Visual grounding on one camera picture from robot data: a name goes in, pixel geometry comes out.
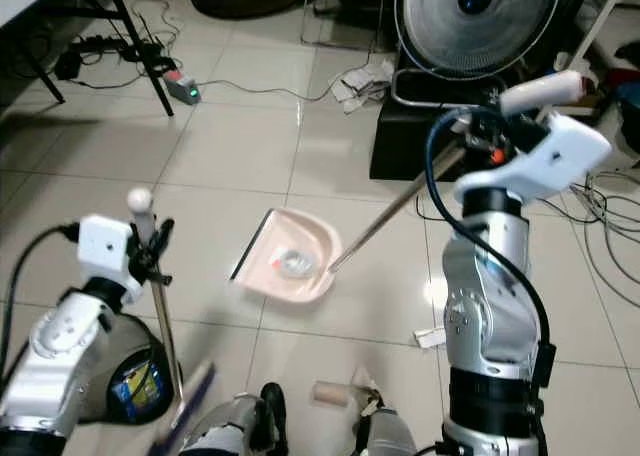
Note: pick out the brown cardboard roll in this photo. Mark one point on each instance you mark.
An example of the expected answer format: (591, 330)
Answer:
(332, 393)

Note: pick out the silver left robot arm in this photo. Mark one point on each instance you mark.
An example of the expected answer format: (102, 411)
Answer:
(60, 351)

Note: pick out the crumpled clear plastic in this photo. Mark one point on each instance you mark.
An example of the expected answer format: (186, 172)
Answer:
(298, 263)

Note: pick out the white slanted pole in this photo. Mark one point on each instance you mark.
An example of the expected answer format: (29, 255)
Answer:
(595, 31)

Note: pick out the white paper scrap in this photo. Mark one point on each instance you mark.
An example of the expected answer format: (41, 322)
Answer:
(430, 338)

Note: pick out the robot left leg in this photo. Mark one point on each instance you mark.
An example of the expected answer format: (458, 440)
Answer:
(245, 421)

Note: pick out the crumpled white paper pile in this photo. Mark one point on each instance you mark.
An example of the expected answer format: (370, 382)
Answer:
(365, 81)

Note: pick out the black bag with colourful label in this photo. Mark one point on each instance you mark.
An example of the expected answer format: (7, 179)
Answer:
(142, 381)

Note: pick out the tan paper scrap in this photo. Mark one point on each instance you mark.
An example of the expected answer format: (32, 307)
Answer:
(365, 391)

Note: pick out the black power adapter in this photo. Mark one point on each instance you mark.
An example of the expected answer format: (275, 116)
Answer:
(69, 64)

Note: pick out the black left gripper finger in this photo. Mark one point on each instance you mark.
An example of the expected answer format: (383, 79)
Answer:
(160, 244)

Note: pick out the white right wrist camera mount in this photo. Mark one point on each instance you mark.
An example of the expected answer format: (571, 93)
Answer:
(550, 161)

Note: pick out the robot leg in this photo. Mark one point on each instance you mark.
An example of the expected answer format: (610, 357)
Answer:
(390, 434)
(245, 421)

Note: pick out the round grey floor fan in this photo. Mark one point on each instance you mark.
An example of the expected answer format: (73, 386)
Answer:
(475, 21)

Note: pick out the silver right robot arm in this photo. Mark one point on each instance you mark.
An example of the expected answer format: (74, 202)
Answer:
(490, 306)

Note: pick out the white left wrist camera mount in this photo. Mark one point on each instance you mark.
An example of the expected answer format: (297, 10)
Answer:
(102, 244)

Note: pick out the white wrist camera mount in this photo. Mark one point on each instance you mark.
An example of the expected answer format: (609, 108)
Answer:
(550, 161)
(102, 244)

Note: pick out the robot right leg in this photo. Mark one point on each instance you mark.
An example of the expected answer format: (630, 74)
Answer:
(390, 434)

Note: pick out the black box stand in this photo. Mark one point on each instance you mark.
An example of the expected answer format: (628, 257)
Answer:
(410, 141)

